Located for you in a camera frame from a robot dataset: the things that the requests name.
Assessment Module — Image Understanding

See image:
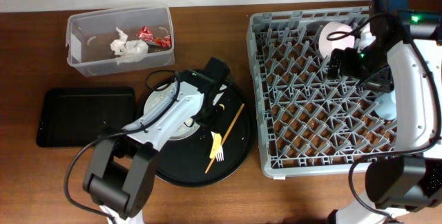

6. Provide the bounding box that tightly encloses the round black serving tray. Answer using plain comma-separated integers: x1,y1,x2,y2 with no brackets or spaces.
157,84,253,187

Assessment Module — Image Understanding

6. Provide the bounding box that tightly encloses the black rectangular tray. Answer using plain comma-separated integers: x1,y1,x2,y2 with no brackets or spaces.
36,86,135,147

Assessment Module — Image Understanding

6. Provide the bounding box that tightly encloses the yellow plastic knife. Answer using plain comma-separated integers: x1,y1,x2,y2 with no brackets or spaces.
209,103,226,160

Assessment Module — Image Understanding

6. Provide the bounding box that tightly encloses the white napkin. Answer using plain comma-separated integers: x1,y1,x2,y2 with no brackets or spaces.
110,28,148,65

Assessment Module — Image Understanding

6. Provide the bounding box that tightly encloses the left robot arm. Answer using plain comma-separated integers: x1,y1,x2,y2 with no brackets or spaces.
83,68,230,223

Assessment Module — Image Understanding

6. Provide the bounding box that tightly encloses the wooden chopstick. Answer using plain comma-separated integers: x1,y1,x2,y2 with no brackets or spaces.
204,103,244,174

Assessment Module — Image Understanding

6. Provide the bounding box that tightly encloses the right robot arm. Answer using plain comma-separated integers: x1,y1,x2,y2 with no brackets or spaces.
319,7,441,223

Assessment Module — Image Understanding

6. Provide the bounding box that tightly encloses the red snack wrapper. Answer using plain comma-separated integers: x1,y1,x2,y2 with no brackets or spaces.
137,26,172,48

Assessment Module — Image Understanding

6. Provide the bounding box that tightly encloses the white plastic fork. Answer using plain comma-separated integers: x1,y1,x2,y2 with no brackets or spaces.
210,130,225,162

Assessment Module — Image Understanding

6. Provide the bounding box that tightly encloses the grey plate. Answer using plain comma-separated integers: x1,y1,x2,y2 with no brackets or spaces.
142,84,200,141

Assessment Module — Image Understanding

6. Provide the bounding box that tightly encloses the light blue cup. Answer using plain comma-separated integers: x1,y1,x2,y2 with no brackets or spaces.
374,91,397,120

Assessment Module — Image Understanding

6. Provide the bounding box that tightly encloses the clear plastic waste bin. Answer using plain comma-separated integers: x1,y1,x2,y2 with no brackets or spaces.
66,3,175,77

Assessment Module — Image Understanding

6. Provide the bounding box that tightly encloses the grey dishwasher rack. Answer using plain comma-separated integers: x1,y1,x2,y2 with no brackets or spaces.
247,7,397,179

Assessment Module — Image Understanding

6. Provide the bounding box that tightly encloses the pink bowl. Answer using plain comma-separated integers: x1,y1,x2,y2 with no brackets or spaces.
318,21,356,59

